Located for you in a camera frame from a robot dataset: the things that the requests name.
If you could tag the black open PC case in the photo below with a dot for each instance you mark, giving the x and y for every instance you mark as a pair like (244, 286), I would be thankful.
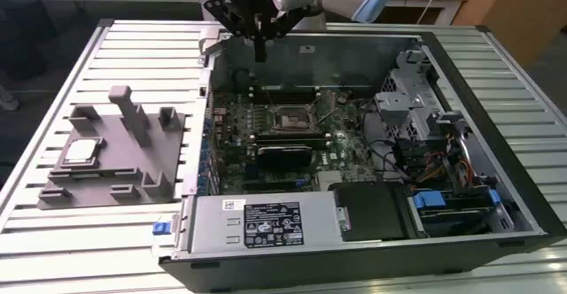
(310, 270)

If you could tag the green motherboard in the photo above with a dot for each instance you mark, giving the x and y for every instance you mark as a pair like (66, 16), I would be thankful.
(350, 161)

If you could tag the silver perforated disk bay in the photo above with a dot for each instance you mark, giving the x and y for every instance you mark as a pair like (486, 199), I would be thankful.
(411, 81)

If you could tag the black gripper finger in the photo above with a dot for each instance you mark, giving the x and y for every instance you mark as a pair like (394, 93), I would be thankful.
(222, 12)
(288, 22)

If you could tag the hard disk in blue carrier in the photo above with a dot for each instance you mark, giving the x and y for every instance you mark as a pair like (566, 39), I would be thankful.
(427, 201)

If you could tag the dark office chair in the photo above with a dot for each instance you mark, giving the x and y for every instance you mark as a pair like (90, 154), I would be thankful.
(27, 42)

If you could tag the round coin cell battery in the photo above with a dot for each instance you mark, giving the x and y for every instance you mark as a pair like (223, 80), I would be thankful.
(340, 99)

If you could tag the silver power supply unit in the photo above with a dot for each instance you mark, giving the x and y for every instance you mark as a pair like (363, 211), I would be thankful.
(212, 227)

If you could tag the CPU socket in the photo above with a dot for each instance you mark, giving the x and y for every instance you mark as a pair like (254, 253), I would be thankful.
(290, 121)

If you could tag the silver finned chipset heatsink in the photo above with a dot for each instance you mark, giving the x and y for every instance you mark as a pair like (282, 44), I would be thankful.
(330, 178)

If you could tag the small black graphics card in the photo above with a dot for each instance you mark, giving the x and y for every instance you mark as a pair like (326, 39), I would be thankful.
(283, 158)

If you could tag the grey parts rack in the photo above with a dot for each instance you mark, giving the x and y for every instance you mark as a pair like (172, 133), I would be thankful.
(128, 174)

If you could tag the silver square CPU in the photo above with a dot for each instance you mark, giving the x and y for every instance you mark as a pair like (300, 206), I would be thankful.
(82, 151)

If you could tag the blue case latch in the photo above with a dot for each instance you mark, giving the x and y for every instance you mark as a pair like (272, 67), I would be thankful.
(160, 227)

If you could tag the grey chair leg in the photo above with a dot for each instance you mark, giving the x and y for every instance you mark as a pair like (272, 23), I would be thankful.
(8, 100)

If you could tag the silver bracket with round hole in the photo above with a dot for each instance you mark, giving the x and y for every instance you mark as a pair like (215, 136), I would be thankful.
(391, 103)

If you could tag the thin metal locking lever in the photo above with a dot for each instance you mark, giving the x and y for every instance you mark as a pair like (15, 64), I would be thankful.
(270, 96)

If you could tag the wooden cabinet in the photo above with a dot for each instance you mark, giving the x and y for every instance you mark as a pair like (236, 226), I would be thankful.
(522, 8)

